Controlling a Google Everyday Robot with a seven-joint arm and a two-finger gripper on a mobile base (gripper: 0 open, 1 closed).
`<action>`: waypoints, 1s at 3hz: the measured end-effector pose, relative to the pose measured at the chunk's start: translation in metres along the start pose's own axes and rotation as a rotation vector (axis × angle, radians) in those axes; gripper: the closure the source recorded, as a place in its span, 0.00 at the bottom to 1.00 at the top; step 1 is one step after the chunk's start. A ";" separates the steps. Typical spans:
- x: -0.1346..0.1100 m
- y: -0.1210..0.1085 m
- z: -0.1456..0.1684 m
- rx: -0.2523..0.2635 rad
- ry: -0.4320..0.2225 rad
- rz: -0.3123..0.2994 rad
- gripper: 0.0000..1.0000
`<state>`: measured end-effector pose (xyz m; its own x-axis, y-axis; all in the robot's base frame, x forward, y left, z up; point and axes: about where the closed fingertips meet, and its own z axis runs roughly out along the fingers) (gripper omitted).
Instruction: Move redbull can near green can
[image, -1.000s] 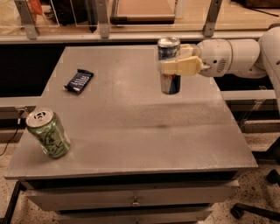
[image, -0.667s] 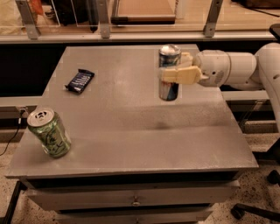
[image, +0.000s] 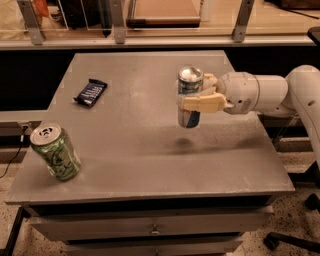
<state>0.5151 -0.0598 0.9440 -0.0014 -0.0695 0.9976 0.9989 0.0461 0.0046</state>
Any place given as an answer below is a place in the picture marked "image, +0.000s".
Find black cable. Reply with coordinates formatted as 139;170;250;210
0;124;29;179

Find black bag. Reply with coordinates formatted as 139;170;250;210
57;0;112;37

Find black office chair base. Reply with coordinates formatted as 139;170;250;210
261;192;320;256

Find metal railing post middle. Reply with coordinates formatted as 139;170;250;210
110;0;126;44

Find grey drawer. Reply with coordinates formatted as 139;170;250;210
30;206;273;241
64;236;242;256

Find dark blue snack bar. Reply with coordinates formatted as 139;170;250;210
74;79;108;108

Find grey upper drawer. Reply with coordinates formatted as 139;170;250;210
30;206;273;241

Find metal railing post left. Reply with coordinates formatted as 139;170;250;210
17;0;45;45

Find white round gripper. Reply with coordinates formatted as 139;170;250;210
178;72;259;114

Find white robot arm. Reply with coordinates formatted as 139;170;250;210
176;65;320;162

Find metal railing post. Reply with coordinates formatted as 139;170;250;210
110;0;126;44
17;0;45;45
232;0;255;43

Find metal railing post right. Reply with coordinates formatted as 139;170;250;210
232;0;255;43

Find silver blue redbull can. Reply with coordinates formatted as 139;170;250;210
177;66;204;128

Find wooden framed board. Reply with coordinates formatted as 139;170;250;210
126;0;200;28

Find grey lower drawer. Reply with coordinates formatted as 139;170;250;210
64;236;242;256

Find green soda can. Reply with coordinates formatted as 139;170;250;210
30;123;81;181

